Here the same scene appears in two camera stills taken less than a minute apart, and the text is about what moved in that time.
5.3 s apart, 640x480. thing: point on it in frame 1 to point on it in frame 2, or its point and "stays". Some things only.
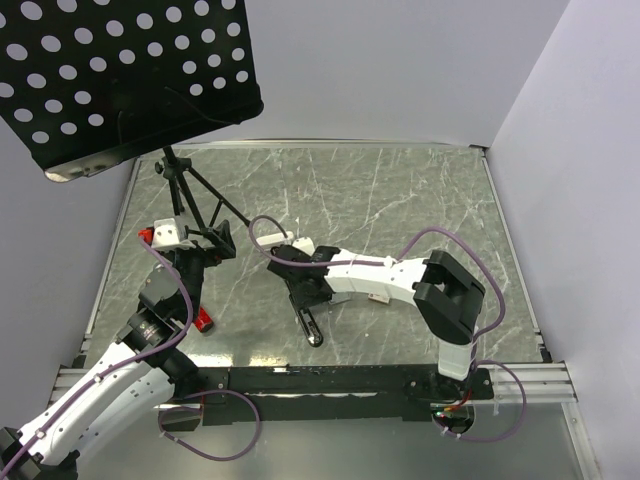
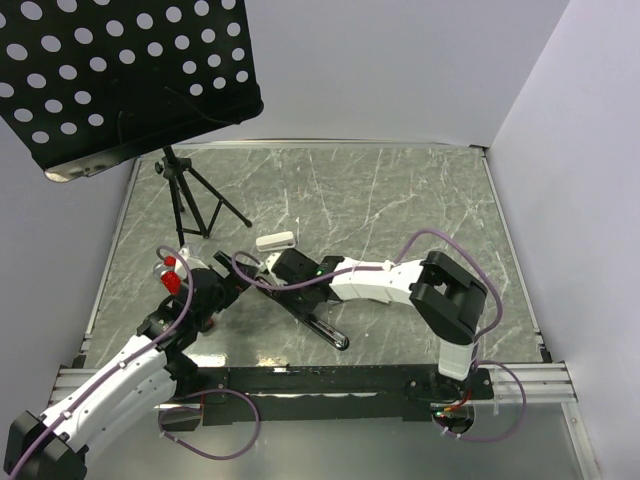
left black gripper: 223,246 to 233,285
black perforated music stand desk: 85,84 stays
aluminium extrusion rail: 552,385 stays
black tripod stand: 180,172 stays
